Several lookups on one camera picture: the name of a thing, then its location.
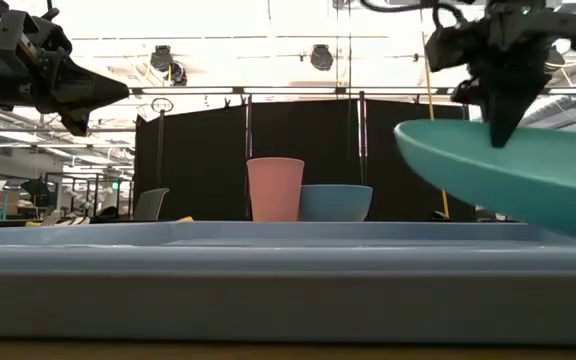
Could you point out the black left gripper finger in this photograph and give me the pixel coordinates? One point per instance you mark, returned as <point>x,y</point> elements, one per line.
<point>79,125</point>
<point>88,92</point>

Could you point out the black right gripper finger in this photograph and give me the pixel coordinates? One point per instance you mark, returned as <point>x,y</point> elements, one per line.
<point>508,105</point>
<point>469,92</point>

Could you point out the yellow cloth napkin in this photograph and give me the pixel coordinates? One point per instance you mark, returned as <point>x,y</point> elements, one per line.
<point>186,219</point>

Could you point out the blue plastic bowl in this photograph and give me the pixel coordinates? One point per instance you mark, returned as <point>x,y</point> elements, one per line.
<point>335,204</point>

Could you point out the pink plastic cup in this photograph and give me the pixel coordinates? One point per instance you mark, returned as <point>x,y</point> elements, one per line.
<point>275,190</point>

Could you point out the blue plastic tray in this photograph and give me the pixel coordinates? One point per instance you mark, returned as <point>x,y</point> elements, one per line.
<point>288,300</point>

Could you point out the round sign on pole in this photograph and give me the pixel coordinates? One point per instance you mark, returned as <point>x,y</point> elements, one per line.
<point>162,112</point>

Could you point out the blue office chair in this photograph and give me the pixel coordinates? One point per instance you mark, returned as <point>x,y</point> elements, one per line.
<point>150,204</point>

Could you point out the black partition screen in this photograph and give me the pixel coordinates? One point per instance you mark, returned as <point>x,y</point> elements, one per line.
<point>203,165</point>

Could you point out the long overhead light bar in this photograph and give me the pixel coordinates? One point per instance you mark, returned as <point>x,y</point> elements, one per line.
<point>288,90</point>

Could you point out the background workstation frame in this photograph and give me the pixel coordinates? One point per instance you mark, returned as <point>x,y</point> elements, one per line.
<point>93,195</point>

